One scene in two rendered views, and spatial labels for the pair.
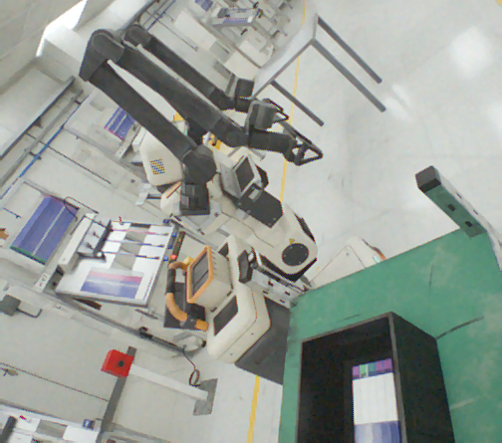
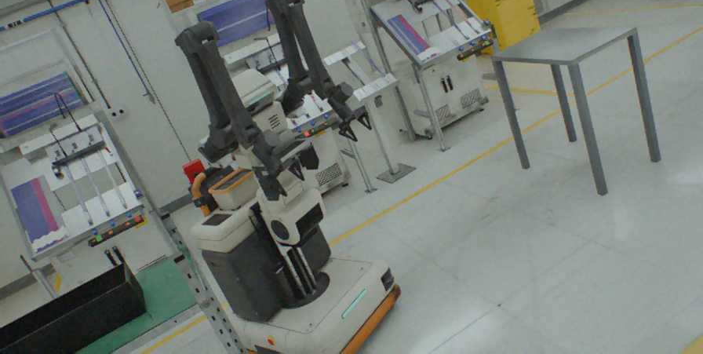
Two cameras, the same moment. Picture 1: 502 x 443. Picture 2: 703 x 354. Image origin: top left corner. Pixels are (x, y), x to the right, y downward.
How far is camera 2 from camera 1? 145 cm
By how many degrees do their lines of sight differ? 27
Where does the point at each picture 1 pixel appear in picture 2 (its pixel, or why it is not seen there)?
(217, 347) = (194, 231)
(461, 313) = (156, 313)
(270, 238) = (268, 205)
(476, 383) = (124, 331)
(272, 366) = (220, 275)
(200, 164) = (216, 136)
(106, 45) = (188, 41)
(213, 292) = (224, 199)
